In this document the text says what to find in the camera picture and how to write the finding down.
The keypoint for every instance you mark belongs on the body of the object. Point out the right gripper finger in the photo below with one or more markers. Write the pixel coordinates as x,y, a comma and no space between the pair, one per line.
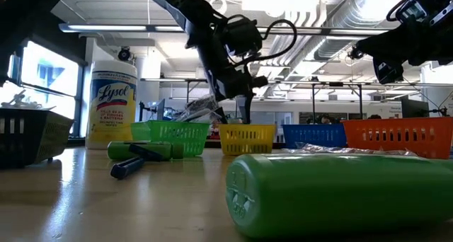
385,46
393,56

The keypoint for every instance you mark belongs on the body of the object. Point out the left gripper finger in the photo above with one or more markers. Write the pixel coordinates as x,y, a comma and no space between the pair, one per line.
248,111
220,115

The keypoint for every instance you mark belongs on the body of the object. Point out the green toothbrush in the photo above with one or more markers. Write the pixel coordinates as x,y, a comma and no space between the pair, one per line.
194,115

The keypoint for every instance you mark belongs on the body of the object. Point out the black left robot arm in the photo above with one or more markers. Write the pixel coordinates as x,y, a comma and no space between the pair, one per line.
170,1

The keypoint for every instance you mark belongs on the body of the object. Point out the yellow plastic basket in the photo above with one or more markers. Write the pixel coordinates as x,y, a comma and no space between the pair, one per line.
247,139

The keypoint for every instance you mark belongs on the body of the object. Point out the green plastic basket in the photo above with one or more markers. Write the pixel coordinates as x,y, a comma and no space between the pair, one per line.
177,137

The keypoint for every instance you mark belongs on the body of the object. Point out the black monitor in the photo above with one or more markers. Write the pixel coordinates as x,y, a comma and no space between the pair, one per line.
415,108

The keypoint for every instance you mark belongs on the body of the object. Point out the blue plastic basket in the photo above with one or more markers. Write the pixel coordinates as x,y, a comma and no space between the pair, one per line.
315,136

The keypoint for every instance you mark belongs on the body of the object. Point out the person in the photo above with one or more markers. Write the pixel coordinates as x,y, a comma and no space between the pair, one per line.
327,119

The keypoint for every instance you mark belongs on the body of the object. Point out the orange plastic basket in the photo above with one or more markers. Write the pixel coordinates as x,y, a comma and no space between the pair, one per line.
396,136

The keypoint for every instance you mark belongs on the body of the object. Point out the red toothbrush in clear bag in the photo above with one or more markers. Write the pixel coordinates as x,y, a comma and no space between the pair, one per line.
318,149

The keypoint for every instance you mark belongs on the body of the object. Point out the Lysol wipes canister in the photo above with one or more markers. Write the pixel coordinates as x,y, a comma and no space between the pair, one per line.
113,107

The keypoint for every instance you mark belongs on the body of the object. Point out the overhead light bar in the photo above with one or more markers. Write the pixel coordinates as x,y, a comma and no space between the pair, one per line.
106,28

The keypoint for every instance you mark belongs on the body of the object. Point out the black plastic basket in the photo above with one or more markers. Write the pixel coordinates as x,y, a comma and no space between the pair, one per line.
21,139

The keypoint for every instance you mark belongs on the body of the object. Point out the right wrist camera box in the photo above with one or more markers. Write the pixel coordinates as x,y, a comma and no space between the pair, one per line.
410,8

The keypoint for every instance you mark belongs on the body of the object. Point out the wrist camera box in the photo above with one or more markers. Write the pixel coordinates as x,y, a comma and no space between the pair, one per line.
244,37
410,8

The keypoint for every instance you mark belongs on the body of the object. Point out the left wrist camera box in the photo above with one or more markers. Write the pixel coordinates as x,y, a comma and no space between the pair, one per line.
244,37

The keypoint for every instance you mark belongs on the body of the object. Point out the silver ribbed air duct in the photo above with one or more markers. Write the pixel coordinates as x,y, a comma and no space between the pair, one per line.
332,40

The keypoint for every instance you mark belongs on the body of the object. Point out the black background station frame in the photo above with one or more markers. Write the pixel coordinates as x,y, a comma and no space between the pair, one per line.
313,100

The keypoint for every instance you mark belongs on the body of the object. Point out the black ceiling dome camera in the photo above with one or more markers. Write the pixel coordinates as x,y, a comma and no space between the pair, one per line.
124,54

